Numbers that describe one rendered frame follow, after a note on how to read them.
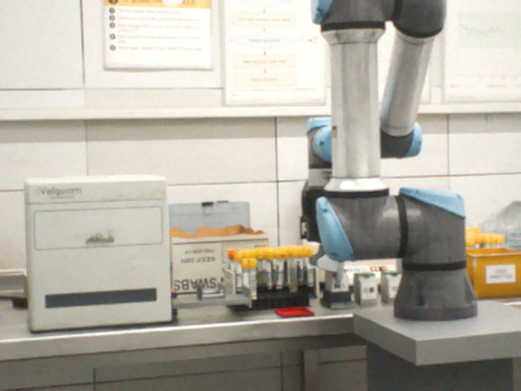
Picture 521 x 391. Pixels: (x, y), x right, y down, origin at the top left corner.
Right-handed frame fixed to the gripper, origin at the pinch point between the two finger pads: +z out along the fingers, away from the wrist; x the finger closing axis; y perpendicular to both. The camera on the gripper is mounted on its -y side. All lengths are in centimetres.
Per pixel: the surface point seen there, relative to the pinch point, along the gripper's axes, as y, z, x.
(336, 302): 1.4, 4.7, 3.4
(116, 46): 41, -57, -55
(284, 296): 11.5, 3.7, -2.5
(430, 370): -0.5, 9.8, 48.5
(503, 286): -38.1, 3.5, 4.0
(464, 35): -59, -60, -56
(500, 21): -70, -64, -56
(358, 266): -12.4, 0.5, -20.5
